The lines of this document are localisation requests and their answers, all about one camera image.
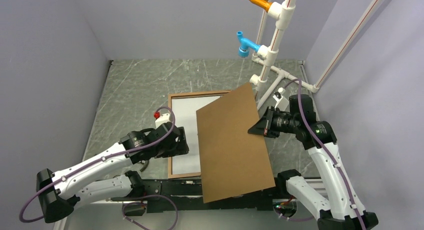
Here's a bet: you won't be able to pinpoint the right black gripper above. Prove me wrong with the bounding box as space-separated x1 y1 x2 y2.
248 105 300 138

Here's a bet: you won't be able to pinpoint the glossy photo white borders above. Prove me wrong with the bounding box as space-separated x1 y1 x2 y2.
168 95 220 178

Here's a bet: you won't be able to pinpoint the brown cardboard backing board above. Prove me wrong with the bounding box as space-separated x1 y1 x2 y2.
196 83 276 203

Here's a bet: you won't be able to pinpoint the brown wooden picture frame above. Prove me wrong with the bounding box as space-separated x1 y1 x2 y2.
167 89 233 180

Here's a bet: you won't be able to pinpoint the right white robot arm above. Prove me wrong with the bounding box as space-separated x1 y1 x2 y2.
247 94 379 230

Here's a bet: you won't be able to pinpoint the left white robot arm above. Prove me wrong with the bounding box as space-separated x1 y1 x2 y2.
36 122 189 223

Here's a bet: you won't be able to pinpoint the small claw hammer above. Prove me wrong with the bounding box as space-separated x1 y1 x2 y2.
139 160 150 173

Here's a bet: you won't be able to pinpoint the blue pipe fitting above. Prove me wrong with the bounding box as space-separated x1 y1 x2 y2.
236 31 261 58

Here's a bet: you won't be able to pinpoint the white pvc pipe stand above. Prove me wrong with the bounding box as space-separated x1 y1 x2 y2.
250 0 383 109

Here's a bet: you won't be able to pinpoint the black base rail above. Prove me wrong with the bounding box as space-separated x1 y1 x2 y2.
110 178 300 216

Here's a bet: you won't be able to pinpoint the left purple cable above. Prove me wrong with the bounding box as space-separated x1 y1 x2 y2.
18 106 180 230

